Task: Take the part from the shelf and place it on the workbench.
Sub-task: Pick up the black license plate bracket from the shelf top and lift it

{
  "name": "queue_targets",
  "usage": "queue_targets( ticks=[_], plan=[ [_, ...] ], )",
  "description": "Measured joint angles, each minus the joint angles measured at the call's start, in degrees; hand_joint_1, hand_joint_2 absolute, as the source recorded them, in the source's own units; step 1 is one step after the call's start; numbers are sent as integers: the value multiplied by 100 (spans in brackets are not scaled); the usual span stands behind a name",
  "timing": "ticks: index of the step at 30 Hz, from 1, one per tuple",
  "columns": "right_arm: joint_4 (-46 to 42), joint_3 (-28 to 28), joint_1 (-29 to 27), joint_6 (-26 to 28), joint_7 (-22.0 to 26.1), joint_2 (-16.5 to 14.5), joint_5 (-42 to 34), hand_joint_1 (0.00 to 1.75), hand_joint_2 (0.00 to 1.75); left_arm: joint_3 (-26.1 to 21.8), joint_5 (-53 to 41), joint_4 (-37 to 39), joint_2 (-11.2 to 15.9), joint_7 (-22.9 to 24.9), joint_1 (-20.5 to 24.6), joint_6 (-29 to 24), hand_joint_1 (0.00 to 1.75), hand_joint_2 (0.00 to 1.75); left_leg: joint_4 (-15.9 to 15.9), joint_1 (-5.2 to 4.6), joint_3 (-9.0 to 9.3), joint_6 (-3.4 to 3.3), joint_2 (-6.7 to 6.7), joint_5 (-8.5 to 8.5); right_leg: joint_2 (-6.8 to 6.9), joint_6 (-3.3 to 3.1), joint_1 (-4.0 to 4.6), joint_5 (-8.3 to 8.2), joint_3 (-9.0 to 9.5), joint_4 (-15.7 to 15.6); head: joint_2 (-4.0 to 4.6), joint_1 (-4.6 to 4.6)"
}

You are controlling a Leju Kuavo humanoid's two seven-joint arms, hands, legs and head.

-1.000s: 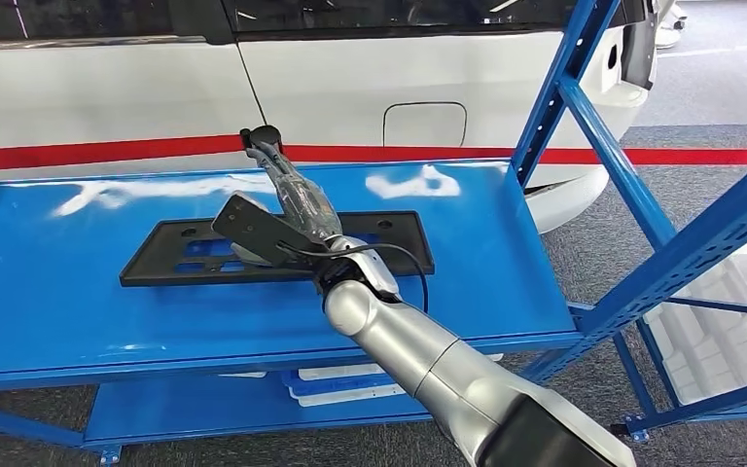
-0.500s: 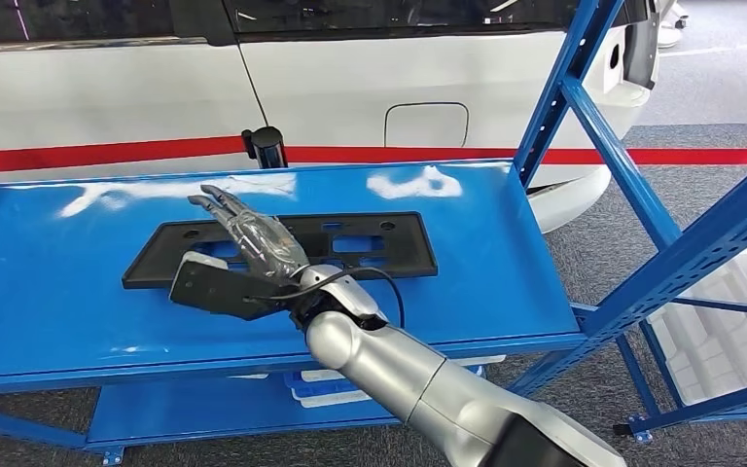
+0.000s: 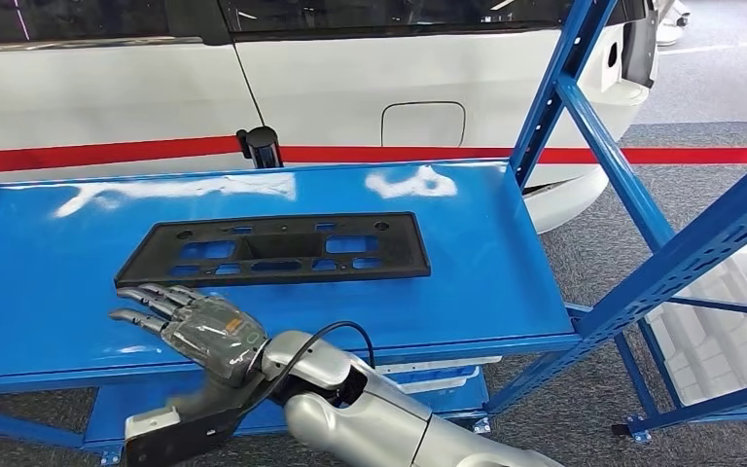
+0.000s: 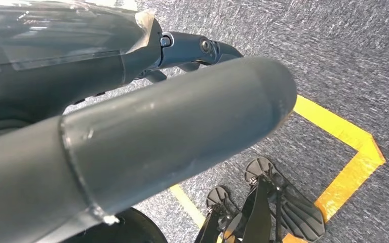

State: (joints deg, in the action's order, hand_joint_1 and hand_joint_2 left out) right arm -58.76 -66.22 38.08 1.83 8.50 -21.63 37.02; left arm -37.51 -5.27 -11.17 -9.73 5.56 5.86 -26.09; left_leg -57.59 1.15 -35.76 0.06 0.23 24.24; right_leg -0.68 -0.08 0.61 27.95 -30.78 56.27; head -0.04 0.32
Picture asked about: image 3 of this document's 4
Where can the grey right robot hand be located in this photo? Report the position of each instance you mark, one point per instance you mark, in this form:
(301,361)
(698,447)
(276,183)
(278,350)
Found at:
(212,335)

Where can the black plastic plate frame part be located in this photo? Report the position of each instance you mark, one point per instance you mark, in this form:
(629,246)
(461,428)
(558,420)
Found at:
(141,271)

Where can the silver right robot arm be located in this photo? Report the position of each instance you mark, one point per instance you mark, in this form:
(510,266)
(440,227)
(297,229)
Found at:
(373,425)

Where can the blue metal shelf rack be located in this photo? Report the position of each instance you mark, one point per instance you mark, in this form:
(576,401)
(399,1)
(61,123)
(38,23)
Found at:
(58,277)
(702,406)

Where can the red barrier belt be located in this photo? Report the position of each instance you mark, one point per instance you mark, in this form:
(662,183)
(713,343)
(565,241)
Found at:
(90,154)

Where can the white plastic bin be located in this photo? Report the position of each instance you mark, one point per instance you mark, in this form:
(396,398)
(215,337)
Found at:
(438,385)
(721,348)
(438,364)

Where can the white car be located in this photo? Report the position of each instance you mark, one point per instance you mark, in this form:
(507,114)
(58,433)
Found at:
(122,90)

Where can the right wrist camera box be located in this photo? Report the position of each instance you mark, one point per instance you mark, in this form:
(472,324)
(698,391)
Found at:
(174,445)

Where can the black stanchion post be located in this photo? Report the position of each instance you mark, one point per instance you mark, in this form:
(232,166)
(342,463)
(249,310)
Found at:
(264,148)

